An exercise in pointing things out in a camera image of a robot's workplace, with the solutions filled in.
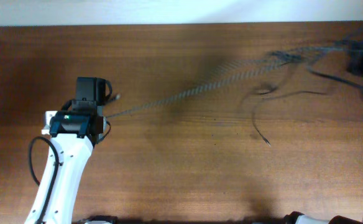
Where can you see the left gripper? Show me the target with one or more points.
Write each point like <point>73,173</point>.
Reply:
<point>86,104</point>

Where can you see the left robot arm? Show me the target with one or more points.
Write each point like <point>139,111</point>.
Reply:
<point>71,134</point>

